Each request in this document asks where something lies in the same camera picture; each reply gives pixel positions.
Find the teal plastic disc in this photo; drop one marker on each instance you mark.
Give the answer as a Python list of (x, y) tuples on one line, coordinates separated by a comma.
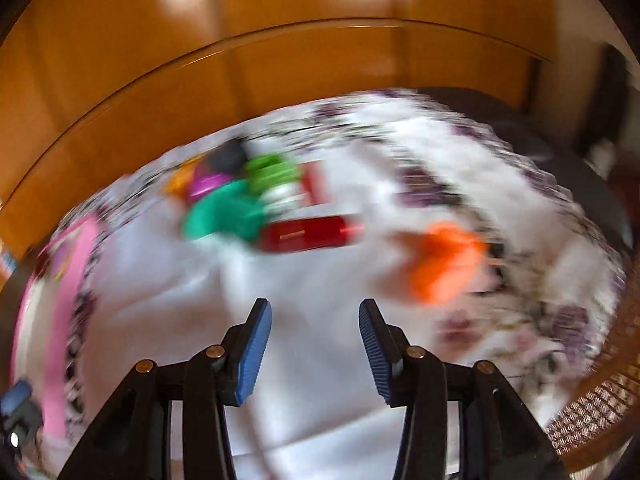
[(215, 217)]

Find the dark grey sofa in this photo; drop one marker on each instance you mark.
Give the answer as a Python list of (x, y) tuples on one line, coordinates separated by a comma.
[(575, 175)]

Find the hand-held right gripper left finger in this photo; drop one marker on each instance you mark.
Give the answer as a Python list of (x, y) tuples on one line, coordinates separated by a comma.
[(252, 355)]

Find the white floral embroidered tablecloth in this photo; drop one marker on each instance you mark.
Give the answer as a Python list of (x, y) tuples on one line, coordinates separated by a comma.
[(310, 280)]

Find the green plug-in mosquito repeller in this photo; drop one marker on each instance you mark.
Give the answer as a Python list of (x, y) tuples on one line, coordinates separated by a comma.
[(270, 172)]

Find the wicker chair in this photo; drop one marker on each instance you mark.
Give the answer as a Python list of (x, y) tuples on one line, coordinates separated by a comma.
[(595, 405)]

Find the wooden wardrobe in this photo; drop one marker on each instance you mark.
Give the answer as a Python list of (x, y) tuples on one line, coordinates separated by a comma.
[(250, 60)]

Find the pink box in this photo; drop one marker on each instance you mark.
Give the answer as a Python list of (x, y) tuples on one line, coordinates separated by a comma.
[(75, 310)]

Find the magenta heart-shaped plastic piece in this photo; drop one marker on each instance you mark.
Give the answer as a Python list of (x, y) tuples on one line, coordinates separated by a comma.
[(205, 185)]

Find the red white packet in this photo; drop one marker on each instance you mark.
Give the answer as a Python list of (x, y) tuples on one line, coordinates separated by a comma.
[(314, 185)]

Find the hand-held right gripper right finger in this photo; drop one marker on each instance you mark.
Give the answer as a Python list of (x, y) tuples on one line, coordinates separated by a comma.
[(377, 355)]

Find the grey yellow spray nozzle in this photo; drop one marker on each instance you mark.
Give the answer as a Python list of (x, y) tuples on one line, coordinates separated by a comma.
[(227, 156)]

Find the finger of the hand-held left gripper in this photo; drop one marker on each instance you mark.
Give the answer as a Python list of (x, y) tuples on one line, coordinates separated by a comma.
[(15, 396), (27, 417)]

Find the orange plastic object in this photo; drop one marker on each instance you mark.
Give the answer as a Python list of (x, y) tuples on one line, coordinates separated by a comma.
[(440, 265)]

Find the red rectangular box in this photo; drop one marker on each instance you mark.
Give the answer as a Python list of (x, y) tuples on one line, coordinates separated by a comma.
[(305, 232)]

